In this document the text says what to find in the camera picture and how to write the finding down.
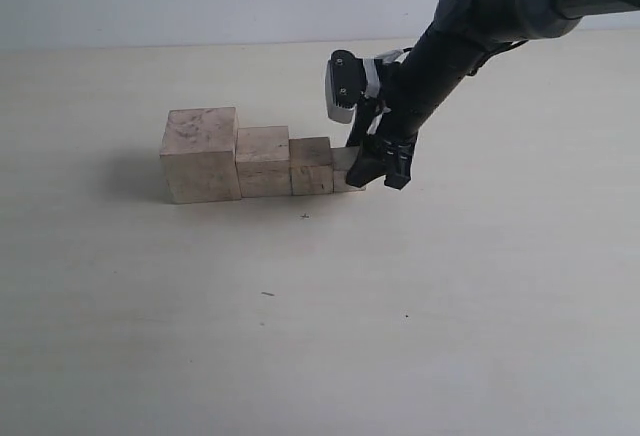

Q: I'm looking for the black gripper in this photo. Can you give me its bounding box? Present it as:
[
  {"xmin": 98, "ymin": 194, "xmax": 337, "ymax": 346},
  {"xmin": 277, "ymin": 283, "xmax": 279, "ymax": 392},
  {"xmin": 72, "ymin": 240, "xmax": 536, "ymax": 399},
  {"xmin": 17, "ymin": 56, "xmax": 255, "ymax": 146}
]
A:
[{"xmin": 345, "ymin": 30, "xmax": 490, "ymax": 190}]

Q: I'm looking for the smallest wooden cube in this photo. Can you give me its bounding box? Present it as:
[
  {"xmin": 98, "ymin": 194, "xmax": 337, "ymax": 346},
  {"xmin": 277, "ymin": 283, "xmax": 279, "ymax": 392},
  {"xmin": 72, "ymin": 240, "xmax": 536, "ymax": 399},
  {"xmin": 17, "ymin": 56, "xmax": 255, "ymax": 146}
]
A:
[{"xmin": 331, "ymin": 147, "xmax": 365, "ymax": 193}]

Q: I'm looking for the third largest wooden cube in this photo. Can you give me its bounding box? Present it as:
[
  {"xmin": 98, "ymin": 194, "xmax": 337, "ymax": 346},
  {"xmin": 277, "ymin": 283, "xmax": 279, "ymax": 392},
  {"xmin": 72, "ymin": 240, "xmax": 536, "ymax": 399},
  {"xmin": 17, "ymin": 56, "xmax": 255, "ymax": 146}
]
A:
[{"xmin": 289, "ymin": 137, "xmax": 334, "ymax": 196}]

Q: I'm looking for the second largest wooden cube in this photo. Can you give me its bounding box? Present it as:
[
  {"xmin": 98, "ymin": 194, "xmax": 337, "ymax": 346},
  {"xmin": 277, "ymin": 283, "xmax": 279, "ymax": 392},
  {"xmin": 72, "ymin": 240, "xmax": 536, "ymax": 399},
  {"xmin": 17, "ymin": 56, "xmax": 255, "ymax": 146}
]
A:
[{"xmin": 236, "ymin": 126, "xmax": 292, "ymax": 198}]

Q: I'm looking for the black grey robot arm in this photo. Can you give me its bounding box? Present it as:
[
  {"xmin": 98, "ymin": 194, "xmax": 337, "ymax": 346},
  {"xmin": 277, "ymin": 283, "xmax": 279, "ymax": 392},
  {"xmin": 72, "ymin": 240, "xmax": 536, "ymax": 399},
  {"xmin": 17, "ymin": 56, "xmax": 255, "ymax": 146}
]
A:
[{"xmin": 325, "ymin": 0, "xmax": 639, "ymax": 190}]

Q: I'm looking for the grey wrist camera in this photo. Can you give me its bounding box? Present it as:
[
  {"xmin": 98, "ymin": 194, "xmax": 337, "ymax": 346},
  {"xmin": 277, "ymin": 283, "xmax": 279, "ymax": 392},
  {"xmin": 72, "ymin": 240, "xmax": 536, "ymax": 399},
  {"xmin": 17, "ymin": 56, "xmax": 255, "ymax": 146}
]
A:
[{"xmin": 325, "ymin": 50, "xmax": 382, "ymax": 124}]

